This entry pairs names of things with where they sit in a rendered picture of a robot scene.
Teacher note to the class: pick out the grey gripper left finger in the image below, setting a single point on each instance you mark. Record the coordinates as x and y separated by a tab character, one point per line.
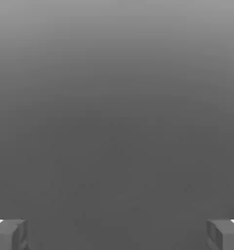
7	236

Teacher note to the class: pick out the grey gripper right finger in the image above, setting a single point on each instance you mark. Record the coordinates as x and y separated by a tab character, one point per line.
226	236

